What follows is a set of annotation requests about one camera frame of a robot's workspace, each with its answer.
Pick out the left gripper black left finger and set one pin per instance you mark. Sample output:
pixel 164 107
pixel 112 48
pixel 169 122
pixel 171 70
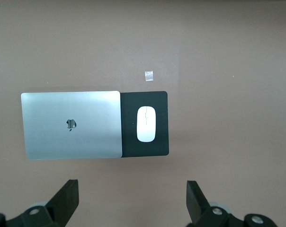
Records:
pixel 60 208

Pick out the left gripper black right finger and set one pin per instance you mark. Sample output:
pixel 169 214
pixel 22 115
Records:
pixel 197 208

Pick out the white computer mouse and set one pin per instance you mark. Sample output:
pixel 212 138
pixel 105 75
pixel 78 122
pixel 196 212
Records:
pixel 146 127

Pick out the black mouse pad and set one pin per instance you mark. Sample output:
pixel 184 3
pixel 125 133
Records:
pixel 128 142

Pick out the silver closed laptop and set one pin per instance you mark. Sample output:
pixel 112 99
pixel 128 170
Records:
pixel 69 142

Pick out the clear tape piece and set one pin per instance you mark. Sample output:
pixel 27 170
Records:
pixel 149 76

